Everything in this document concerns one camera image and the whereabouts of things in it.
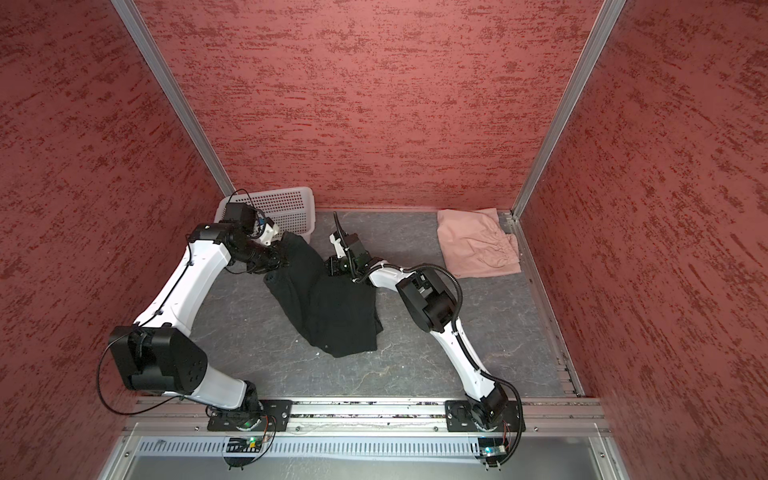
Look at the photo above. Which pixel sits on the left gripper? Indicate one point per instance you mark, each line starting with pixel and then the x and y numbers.
pixel 276 262

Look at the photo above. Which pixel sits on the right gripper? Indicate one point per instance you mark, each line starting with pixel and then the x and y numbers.
pixel 335 266

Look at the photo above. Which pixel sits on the black shorts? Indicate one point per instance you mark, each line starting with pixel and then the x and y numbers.
pixel 331 313

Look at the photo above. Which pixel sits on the pink shorts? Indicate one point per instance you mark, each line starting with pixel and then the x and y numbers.
pixel 474 245

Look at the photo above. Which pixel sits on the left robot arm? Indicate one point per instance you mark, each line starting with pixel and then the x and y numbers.
pixel 155 353

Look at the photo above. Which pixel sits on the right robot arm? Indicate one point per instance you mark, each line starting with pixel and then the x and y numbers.
pixel 433 299

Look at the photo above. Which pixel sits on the white plastic basket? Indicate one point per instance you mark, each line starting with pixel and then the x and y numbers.
pixel 292 209

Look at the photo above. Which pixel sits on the left circuit board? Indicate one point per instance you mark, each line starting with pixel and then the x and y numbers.
pixel 245 446

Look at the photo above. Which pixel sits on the circuit board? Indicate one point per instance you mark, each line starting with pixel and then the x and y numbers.
pixel 245 446
pixel 492 448

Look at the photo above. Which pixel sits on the right circuit board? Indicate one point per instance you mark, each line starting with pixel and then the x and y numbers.
pixel 492 448

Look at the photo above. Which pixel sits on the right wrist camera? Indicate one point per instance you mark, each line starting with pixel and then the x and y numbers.
pixel 337 240

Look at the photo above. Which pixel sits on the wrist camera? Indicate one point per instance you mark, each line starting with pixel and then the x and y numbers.
pixel 337 240
pixel 267 232

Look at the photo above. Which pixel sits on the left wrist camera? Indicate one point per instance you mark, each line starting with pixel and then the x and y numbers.
pixel 267 232

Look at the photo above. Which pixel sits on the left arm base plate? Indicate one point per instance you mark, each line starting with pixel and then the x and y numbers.
pixel 273 415

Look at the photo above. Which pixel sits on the left aluminium corner post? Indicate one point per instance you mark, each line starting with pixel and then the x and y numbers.
pixel 136 27

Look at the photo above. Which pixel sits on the aluminium corner post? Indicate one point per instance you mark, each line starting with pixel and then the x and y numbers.
pixel 136 27
pixel 602 28

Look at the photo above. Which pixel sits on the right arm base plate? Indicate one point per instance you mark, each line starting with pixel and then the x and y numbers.
pixel 459 415

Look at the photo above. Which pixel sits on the slotted white cable duct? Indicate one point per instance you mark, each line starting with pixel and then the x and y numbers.
pixel 317 447

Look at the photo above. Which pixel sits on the right aluminium corner post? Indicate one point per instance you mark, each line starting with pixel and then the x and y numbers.
pixel 602 28

